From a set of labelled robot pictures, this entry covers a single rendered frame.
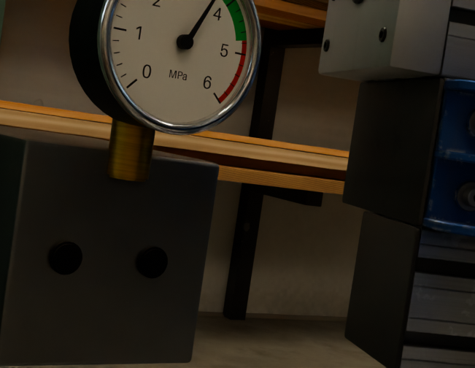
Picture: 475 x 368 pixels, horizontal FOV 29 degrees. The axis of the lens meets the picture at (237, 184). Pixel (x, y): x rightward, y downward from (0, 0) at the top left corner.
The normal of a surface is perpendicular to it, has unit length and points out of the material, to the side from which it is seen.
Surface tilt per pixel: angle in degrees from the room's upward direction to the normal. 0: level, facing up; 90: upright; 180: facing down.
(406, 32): 90
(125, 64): 90
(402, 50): 90
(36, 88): 90
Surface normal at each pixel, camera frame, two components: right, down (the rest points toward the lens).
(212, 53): 0.55, 0.12
